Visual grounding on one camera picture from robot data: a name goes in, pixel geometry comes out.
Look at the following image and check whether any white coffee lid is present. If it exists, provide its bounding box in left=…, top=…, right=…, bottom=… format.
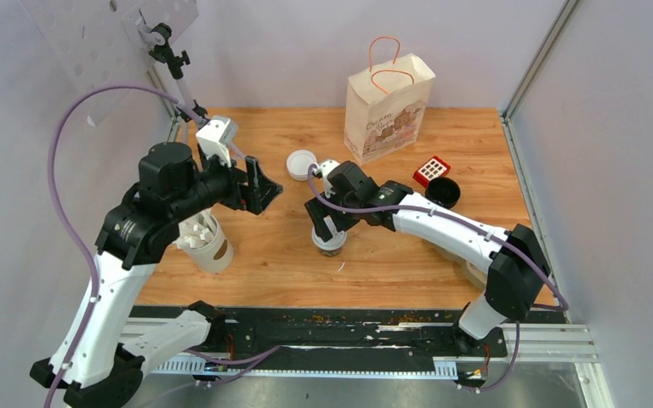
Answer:
left=311, top=228, right=348, bottom=247

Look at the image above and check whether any dark coffee cup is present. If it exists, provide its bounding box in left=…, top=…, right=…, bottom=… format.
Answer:
left=317, top=242, right=344, bottom=257

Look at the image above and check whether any paper bag with orange handles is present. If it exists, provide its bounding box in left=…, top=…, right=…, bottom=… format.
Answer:
left=344, top=36, right=435, bottom=165

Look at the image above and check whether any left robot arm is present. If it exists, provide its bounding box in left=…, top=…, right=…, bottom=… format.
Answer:
left=30, top=142, right=283, bottom=407

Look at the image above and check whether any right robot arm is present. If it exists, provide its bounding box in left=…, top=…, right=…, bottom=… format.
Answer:
left=305, top=161, right=550, bottom=355

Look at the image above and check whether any white lid stack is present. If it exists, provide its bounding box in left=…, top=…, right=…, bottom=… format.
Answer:
left=286, top=150, right=317, bottom=182

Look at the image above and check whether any white cup with paper sleeves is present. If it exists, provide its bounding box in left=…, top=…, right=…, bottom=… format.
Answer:
left=174, top=210, right=234, bottom=274

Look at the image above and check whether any grey tripod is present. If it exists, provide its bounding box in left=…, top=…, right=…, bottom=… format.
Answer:
left=146, top=23, right=209, bottom=130

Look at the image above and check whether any red box with white grid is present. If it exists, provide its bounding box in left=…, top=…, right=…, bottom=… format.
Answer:
left=412, top=156, right=451, bottom=188

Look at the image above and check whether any black cup stack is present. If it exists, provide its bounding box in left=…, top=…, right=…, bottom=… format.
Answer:
left=424, top=177, right=461, bottom=209

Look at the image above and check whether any cardboard cup carrier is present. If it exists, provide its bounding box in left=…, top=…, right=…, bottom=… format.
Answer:
left=439, top=250, right=487, bottom=291

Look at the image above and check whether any white perforated panel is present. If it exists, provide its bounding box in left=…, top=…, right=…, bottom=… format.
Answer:
left=20, top=0, right=199, bottom=94

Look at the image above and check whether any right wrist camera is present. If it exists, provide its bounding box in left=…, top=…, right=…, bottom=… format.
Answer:
left=314, top=159, right=339, bottom=198

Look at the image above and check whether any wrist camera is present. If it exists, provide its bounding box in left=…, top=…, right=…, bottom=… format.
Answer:
left=196, top=116, right=239, bottom=167
left=314, top=159, right=339, bottom=198

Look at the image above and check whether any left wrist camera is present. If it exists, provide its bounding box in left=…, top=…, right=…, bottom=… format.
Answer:
left=196, top=116, right=239, bottom=167

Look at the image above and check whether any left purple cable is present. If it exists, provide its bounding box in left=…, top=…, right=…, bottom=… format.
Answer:
left=42, top=84, right=280, bottom=408

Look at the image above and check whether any purple cable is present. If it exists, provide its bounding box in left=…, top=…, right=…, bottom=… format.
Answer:
left=42, top=84, right=280, bottom=408
left=306, top=163, right=570, bottom=393

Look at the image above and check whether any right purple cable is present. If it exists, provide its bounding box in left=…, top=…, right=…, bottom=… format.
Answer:
left=306, top=163, right=570, bottom=393

